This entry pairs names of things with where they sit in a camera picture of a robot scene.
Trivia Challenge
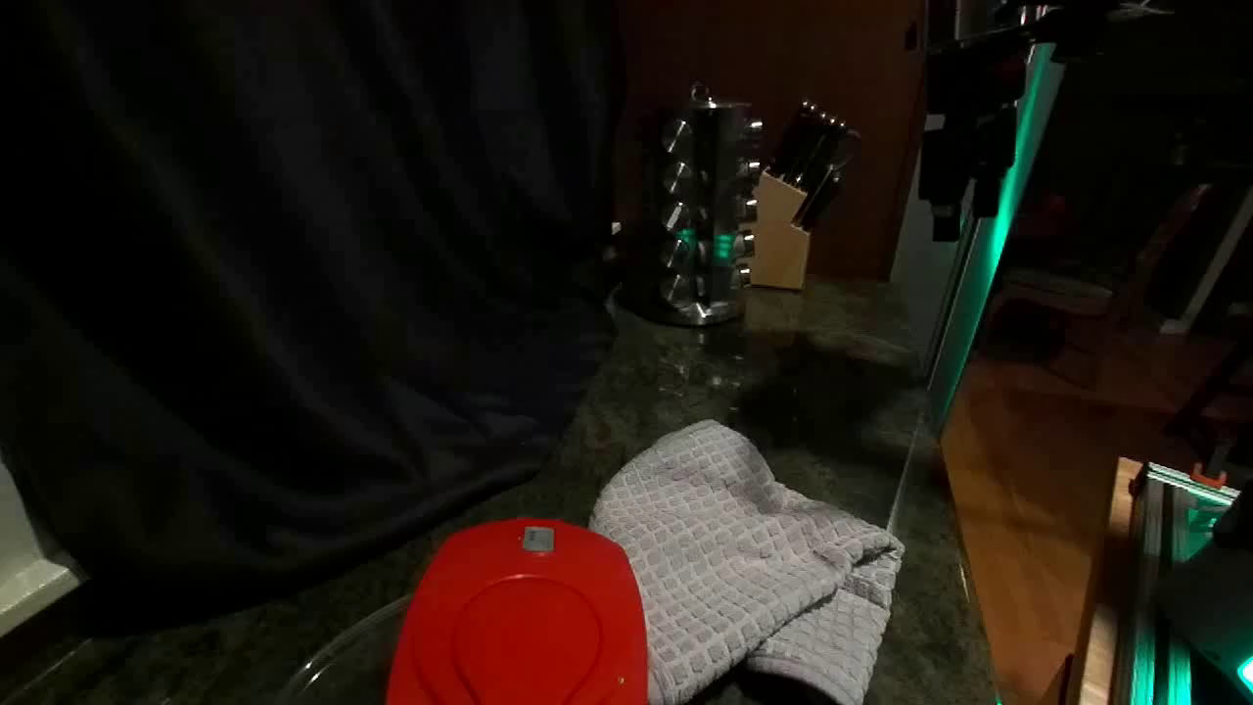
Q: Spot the brown wooden door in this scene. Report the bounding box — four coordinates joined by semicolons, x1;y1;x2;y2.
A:
616;0;933;285

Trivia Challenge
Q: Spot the metal spice rack carousel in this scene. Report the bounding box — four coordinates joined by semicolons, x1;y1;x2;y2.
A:
634;81;772;330

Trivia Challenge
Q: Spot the clear glass bowl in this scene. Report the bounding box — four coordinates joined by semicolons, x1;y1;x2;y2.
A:
270;590;424;705

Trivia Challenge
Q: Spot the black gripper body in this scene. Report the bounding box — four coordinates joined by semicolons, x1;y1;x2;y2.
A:
916;25;1042;200

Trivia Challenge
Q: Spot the grey checked dish towel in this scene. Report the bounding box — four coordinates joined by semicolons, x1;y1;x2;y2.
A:
588;415;907;705

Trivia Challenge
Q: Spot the wooden knife block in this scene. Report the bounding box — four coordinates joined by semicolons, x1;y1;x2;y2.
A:
744;168;814;292

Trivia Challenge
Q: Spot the aluminium profile frame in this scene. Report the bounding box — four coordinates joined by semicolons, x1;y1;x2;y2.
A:
1067;456;1253;705

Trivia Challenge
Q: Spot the dark fabric curtain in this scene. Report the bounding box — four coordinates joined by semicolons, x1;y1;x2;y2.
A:
0;0;629;637

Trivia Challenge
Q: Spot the white box corner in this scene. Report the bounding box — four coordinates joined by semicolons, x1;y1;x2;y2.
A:
0;458;86;642

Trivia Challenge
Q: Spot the black handled knife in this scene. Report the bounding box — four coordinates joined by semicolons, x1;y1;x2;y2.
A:
796;119;866;234
772;97;836;189

